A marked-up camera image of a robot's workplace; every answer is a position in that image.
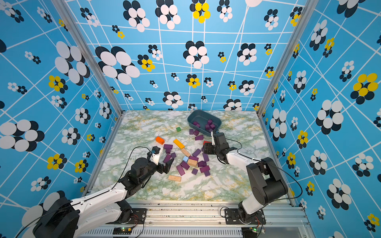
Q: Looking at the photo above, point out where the natural wood brick front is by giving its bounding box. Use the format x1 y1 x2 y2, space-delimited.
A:
168 175 182 182

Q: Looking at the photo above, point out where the purple brick front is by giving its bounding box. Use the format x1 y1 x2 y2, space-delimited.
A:
176 165 185 176

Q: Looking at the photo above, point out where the dark teal storage bin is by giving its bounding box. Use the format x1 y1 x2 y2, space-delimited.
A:
187 110 222 137

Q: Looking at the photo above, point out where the aluminium front rail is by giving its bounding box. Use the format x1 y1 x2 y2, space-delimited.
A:
74 201 315 238

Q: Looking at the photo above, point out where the orange brick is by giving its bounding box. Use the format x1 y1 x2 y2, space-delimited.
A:
155 136 165 145

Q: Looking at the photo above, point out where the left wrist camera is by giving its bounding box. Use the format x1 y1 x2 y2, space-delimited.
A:
150 153 160 166

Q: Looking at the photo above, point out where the purple long brick centre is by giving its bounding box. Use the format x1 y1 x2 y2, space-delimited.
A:
202 153 209 162

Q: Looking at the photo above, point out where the purple long brick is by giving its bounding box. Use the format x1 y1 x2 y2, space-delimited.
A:
192 149 201 157
202 153 209 162

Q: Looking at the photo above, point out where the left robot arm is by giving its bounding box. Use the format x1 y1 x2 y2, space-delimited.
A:
23 146 174 238

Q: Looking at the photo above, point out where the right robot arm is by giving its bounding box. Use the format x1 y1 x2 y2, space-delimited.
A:
202 142 288 224

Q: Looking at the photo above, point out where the yellow long brick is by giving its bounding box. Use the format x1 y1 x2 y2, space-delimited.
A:
173 139 185 149

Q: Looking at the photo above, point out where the natural wood square brick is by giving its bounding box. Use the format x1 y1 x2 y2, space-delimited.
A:
187 159 198 167

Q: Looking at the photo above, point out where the purple brick left cluster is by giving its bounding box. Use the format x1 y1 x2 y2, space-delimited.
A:
163 144 173 150

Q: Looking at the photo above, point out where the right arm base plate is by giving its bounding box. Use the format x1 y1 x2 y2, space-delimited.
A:
223 208 267 225

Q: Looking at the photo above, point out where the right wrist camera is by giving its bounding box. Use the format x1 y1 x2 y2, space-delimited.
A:
211 131 229 146

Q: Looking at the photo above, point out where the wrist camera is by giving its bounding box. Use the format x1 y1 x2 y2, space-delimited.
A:
211 131 229 146
150 153 160 166

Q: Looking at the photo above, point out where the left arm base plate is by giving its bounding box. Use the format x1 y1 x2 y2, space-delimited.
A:
109 208 147 225

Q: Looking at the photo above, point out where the engraved natural wood brick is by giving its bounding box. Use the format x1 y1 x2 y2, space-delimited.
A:
181 148 191 157

